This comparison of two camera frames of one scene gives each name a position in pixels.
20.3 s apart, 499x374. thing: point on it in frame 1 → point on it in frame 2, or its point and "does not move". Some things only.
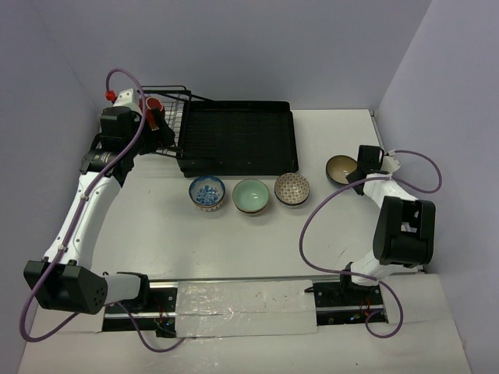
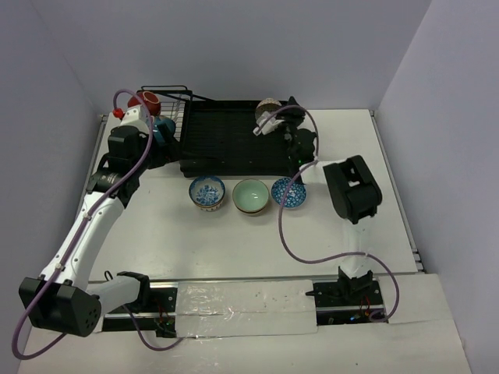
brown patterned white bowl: (291, 188) → (269, 105)
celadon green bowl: (250, 195) does not move
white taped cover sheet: (238, 308) does not move
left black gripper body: (157, 127) → (163, 130)
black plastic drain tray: (238, 137) does not move
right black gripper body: (352, 176) → (293, 123)
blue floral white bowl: (207, 192) does not move
